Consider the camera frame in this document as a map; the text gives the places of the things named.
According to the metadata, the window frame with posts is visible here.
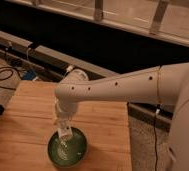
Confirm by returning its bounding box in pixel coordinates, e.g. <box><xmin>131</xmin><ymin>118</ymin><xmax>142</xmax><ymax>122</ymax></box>
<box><xmin>6</xmin><ymin>0</ymin><xmax>189</xmax><ymax>47</ymax></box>

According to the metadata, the black hanging cable right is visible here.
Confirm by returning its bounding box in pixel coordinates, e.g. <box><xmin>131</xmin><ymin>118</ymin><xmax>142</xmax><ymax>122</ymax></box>
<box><xmin>152</xmin><ymin>104</ymin><xmax>162</xmax><ymax>171</ymax></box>

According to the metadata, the black coiled cable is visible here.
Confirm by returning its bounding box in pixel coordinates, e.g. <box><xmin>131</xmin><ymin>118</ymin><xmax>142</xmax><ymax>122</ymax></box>
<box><xmin>0</xmin><ymin>66</ymin><xmax>24</xmax><ymax>90</ymax></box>

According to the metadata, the small white plastic bottle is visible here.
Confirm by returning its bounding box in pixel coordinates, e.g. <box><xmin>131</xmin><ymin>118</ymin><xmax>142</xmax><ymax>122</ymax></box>
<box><xmin>59</xmin><ymin>121</ymin><xmax>72</xmax><ymax>154</ymax></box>

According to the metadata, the green ceramic bowl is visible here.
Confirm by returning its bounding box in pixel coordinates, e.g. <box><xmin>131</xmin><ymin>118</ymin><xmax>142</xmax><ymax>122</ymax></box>
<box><xmin>47</xmin><ymin>127</ymin><xmax>88</xmax><ymax>168</ymax></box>

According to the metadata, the blue object on floor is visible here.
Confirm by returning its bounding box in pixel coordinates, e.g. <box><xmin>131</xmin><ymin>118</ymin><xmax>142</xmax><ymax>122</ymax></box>
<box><xmin>21</xmin><ymin>70</ymin><xmax>36</xmax><ymax>80</ymax></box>

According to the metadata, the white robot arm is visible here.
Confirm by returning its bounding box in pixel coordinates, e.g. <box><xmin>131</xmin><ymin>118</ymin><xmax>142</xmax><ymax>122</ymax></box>
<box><xmin>55</xmin><ymin>62</ymin><xmax>189</xmax><ymax>171</ymax></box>

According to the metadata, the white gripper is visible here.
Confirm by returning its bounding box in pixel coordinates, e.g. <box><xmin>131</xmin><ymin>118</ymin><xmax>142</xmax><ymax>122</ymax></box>
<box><xmin>54</xmin><ymin>103</ymin><xmax>76</xmax><ymax>137</ymax></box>

